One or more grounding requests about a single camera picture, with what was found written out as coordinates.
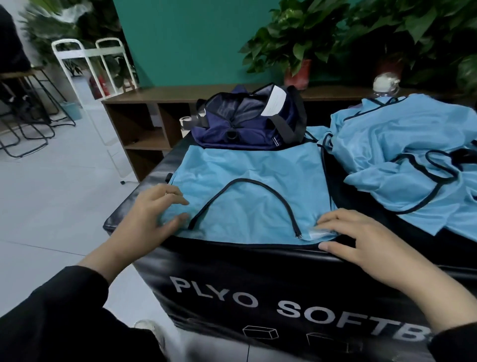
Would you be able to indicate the person's right hand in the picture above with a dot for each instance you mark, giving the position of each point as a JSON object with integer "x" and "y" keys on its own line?
{"x": 365, "y": 246}

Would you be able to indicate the person's left hand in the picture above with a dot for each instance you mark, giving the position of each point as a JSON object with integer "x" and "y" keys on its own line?
{"x": 145, "y": 224}

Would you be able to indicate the navy blue bag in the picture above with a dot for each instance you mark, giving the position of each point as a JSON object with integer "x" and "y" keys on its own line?
{"x": 238, "y": 119}

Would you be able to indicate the clear bottle silver cap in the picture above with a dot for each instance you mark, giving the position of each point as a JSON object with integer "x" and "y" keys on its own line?
{"x": 385, "y": 84}

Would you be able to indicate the person's right forearm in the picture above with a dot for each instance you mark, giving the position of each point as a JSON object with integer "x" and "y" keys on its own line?
{"x": 447, "y": 306}

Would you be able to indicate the person's left forearm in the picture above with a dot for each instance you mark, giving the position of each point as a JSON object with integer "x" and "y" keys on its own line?
{"x": 67, "y": 313}

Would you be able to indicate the wooden shelf cabinet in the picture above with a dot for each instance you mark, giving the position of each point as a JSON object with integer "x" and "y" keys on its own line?
{"x": 134, "y": 123}

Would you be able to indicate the white shoe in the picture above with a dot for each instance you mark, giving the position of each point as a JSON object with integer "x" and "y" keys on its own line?
{"x": 153, "y": 330}

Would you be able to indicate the small white-lidded jar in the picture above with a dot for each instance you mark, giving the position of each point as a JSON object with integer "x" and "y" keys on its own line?
{"x": 185, "y": 123}

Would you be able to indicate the black leather bench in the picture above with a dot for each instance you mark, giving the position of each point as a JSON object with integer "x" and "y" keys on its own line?
{"x": 246, "y": 298}

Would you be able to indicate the teal bucket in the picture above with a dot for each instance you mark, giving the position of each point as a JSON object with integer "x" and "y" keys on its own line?
{"x": 72, "y": 111}

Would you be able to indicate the white wheeled cart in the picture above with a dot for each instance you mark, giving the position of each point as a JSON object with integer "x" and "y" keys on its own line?
{"x": 71, "y": 51}

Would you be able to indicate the wooden top black stool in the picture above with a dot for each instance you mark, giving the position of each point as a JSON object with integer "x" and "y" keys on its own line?
{"x": 22, "y": 73}

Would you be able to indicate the white metal rack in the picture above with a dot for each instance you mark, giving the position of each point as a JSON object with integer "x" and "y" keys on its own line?
{"x": 67, "y": 22}

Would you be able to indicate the green plant in red pot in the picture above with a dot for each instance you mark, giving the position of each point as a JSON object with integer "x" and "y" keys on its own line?
{"x": 298, "y": 33}
{"x": 425, "y": 33}

